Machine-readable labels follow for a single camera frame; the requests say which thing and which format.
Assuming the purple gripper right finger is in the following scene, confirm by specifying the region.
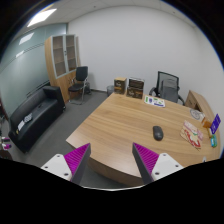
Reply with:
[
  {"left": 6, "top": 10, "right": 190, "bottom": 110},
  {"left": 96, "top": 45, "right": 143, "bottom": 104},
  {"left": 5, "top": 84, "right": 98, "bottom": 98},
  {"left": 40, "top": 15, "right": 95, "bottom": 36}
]
[{"left": 131, "top": 142, "right": 184, "bottom": 185}]

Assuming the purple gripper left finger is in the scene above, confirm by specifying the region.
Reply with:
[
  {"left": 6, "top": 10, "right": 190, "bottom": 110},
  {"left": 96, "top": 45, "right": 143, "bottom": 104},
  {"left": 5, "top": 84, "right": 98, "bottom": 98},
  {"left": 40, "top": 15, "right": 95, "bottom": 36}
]
[{"left": 40, "top": 142, "right": 92, "bottom": 186}]

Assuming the black computer mouse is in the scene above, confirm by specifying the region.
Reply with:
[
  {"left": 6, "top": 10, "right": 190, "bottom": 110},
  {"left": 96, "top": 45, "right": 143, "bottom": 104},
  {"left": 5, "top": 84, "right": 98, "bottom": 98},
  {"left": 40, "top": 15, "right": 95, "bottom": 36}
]
[{"left": 153, "top": 126, "right": 164, "bottom": 141}]

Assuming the red patterned mouse pad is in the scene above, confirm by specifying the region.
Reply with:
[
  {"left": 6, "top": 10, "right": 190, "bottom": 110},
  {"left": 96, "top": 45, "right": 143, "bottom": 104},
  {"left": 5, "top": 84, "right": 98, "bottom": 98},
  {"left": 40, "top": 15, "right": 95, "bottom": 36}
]
[{"left": 180, "top": 120, "right": 203, "bottom": 149}]

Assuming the wooden office desk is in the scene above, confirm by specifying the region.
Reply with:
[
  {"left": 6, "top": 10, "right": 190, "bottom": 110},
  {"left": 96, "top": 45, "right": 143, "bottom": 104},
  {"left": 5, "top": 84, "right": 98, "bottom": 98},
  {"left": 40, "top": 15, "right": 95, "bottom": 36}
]
[{"left": 67, "top": 93, "right": 220, "bottom": 186}]

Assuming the white colourful leaflet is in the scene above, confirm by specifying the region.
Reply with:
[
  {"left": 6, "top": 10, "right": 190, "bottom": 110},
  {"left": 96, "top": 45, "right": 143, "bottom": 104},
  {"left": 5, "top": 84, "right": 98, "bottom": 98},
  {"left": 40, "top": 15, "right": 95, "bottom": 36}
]
[{"left": 144, "top": 96, "right": 165, "bottom": 107}]

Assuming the black leather sofa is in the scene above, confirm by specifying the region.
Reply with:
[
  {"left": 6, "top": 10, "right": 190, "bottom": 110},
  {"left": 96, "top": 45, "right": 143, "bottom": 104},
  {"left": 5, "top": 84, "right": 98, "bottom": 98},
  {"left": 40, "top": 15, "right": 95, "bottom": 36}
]
[{"left": 8, "top": 86, "right": 65, "bottom": 153}]

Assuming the round grey coaster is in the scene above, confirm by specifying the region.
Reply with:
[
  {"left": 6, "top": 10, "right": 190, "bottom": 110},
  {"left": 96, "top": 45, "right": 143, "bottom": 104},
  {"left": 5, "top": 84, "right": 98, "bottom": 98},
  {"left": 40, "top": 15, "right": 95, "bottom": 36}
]
[{"left": 190, "top": 109, "right": 204, "bottom": 121}]

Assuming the black visitor chair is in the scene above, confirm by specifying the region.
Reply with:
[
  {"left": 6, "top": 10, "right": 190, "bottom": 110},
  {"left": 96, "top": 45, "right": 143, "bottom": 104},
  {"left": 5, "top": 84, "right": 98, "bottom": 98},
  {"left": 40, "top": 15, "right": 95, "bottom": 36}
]
[{"left": 68, "top": 66, "right": 88, "bottom": 105}]

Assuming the teal small box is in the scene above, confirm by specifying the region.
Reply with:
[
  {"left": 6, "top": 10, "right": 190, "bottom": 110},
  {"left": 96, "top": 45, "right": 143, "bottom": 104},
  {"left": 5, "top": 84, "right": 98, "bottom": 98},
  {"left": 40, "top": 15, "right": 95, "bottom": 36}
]
[{"left": 210, "top": 134, "right": 217, "bottom": 147}]

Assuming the brown cardboard box right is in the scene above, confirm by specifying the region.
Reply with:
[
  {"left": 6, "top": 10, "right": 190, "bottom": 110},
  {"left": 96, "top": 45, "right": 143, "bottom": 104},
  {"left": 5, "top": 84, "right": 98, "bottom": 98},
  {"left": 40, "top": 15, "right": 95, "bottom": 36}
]
[{"left": 126, "top": 77, "right": 145, "bottom": 99}]

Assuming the brown cardboard box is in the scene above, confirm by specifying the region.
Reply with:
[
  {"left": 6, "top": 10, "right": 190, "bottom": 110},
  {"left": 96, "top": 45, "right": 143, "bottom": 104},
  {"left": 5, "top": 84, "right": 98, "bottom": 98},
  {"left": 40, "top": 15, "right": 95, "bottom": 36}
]
[
  {"left": 126, "top": 77, "right": 145, "bottom": 99},
  {"left": 114, "top": 77, "right": 127, "bottom": 94}
]

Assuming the grey mesh office chair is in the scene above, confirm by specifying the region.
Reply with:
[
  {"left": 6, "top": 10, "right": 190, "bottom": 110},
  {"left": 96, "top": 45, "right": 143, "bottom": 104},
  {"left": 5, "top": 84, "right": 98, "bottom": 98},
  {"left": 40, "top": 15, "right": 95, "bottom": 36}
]
[{"left": 149, "top": 71, "right": 185, "bottom": 104}]

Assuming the wooden side cabinet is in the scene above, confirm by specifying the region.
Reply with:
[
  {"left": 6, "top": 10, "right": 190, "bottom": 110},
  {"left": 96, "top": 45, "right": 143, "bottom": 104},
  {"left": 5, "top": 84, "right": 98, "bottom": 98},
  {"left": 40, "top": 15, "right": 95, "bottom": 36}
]
[{"left": 185, "top": 90, "right": 215, "bottom": 122}]

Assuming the grey waste bin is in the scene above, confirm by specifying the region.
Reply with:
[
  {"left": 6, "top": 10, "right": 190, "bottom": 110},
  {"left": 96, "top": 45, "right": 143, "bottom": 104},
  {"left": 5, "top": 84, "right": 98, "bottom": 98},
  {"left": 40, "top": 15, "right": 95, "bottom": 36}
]
[{"left": 106, "top": 85, "right": 114, "bottom": 96}]

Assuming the brown cardboard box left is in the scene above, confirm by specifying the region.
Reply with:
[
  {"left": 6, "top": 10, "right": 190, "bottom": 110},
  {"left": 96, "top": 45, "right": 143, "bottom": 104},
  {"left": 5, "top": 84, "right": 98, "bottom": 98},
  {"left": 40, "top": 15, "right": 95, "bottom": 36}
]
[{"left": 114, "top": 77, "right": 127, "bottom": 94}]

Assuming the purple standing card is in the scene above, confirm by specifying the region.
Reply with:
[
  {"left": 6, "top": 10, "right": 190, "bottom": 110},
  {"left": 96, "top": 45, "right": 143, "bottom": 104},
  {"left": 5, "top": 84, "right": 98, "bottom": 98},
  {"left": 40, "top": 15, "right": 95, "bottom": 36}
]
[{"left": 210, "top": 115, "right": 221, "bottom": 134}]

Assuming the wooden glass-door cabinet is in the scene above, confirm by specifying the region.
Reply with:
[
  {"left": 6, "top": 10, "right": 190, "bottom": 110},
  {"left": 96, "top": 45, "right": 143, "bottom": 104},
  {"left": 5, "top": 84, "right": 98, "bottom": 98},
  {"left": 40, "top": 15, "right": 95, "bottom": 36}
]
[{"left": 45, "top": 35, "right": 80, "bottom": 102}]

